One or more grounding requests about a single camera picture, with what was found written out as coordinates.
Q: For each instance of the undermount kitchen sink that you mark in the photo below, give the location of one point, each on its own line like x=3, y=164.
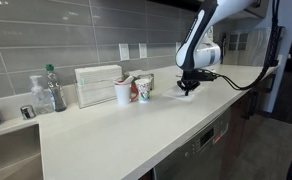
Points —
x=12, y=150

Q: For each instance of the white wall switch plate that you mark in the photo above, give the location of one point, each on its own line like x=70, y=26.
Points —
x=124, y=51

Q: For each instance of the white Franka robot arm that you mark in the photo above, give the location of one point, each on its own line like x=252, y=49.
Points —
x=199, y=36

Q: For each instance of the dark wood base cabinet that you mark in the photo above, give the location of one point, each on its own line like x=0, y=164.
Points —
x=239, y=126

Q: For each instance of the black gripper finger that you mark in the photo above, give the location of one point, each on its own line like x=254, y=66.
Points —
x=193, y=85
x=182, y=86

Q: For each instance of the patterned paper cup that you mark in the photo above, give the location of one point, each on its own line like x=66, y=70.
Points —
x=143, y=90

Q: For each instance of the clear hand soap dispenser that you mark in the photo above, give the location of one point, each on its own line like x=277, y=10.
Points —
x=40, y=97

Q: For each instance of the grey napkin holder with napkins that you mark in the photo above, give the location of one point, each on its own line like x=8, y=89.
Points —
x=145, y=76

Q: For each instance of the green cap dish soap bottle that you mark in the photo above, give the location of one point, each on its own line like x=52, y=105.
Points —
x=56, y=91

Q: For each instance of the stainless steel dishwasher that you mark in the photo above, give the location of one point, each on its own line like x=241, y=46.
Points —
x=199, y=146

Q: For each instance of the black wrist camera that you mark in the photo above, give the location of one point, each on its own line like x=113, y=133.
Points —
x=209, y=75

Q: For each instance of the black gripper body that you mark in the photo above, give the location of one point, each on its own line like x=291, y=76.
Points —
x=192, y=75

